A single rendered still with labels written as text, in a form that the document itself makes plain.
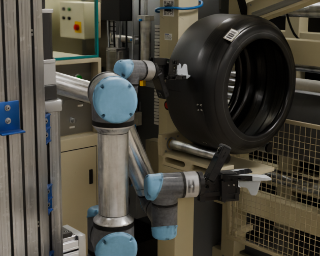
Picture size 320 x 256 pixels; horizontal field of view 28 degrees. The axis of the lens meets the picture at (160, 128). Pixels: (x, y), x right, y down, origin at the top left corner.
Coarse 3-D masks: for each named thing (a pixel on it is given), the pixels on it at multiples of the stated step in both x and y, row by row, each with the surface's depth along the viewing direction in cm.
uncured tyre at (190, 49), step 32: (192, 32) 266; (224, 32) 255; (256, 32) 261; (192, 64) 256; (224, 64) 251; (256, 64) 302; (288, 64) 279; (192, 96) 256; (224, 96) 254; (256, 96) 304; (288, 96) 282; (192, 128) 266; (224, 128) 258; (256, 128) 295
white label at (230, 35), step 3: (231, 30) 255; (234, 30) 255; (228, 33) 254; (231, 33) 254; (234, 33) 254; (237, 33) 254; (225, 36) 254; (228, 36) 253; (231, 36) 253; (234, 36) 253; (228, 39) 252; (231, 39) 252
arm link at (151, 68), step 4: (144, 60) 239; (148, 64) 238; (152, 64) 239; (148, 68) 237; (152, 68) 238; (148, 72) 237; (152, 72) 238; (148, 76) 238; (152, 76) 239; (144, 80) 241; (148, 80) 241
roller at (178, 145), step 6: (174, 144) 288; (180, 144) 286; (186, 144) 284; (192, 144) 282; (180, 150) 286; (186, 150) 283; (192, 150) 280; (198, 150) 277; (204, 150) 275; (210, 150) 273; (204, 156) 275; (210, 156) 272; (228, 156) 268; (228, 162) 269
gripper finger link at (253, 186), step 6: (240, 174) 183; (246, 174) 183; (252, 174) 183; (252, 180) 181; (258, 180) 181; (264, 180) 181; (240, 186) 183; (246, 186) 183; (252, 186) 182; (258, 186) 181; (252, 192) 182
